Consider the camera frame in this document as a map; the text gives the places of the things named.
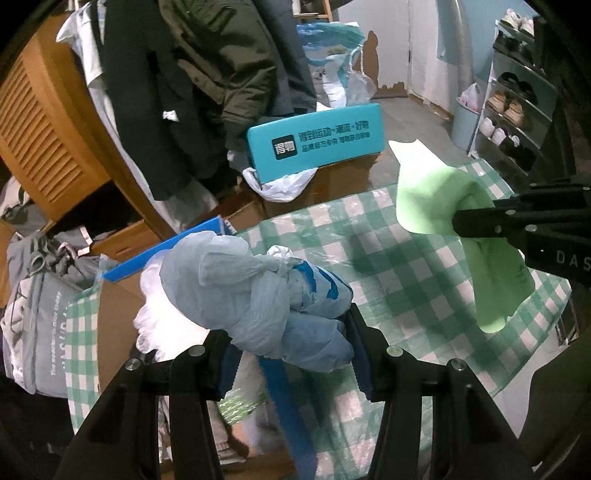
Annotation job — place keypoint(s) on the metal shoe rack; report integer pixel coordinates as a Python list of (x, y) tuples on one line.
[(516, 123)]

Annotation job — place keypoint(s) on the green checkered tablecloth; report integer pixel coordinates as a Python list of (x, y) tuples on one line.
[(417, 290)]

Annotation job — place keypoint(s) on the blue storage box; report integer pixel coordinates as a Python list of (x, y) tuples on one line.
[(215, 280)]

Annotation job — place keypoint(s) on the brown cardboard box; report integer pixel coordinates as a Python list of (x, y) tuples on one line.
[(249, 203)]

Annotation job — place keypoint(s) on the light blue waste bin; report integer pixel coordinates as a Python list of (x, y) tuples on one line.
[(464, 125)]

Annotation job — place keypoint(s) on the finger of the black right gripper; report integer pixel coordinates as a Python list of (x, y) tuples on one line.
[(563, 214)]

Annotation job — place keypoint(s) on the green glittery scouring cloth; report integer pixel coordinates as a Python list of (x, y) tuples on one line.
[(240, 402)]

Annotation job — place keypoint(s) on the blue white plastic bags pile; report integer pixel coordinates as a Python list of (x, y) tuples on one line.
[(334, 53)]

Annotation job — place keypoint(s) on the white plastic bag under box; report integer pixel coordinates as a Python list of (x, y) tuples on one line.
[(286, 189)]

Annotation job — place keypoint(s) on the teal shoe box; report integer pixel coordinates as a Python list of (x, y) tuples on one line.
[(292, 145)]

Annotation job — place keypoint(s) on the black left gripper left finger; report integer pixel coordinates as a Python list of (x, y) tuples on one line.
[(218, 365)]

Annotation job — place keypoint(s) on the white mesh bath pouf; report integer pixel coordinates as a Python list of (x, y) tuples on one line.
[(160, 326)]

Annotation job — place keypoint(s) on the wooden louvered cabinet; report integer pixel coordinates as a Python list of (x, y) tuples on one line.
[(52, 140)]

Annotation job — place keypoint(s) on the light green foam sheet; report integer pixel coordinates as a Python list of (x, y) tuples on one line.
[(434, 198)]

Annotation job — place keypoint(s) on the blue striped white plastic bag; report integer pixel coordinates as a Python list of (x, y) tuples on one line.
[(315, 338)]

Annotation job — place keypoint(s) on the hanging dark coats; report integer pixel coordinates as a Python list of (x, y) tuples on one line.
[(187, 79)]

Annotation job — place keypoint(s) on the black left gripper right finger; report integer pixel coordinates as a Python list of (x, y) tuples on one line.
[(369, 355)]

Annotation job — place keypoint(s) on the grey fabric tote bag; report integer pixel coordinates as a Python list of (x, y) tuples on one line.
[(45, 274)]

